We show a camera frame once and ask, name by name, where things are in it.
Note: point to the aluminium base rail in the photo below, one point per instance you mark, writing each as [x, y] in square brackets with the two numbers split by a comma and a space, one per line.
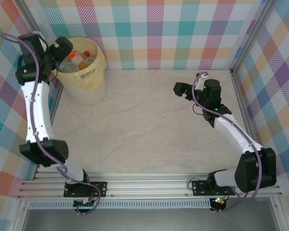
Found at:
[147, 185]

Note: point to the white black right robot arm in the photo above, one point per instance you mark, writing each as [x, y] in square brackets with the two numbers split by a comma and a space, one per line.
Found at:
[228, 134]

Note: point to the aluminium frame post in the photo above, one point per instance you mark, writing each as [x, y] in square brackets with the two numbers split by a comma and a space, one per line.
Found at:
[31, 14]
[253, 31]

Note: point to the cream plastic bin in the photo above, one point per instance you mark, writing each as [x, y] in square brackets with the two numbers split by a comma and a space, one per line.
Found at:
[91, 86]

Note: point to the red label cola bottle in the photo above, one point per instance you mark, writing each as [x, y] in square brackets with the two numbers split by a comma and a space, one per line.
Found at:
[87, 53]

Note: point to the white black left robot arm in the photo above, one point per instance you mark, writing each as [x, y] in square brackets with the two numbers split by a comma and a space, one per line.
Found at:
[42, 113]

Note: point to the orange label plastic bottle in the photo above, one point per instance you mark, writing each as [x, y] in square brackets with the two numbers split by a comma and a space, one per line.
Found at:
[73, 54]

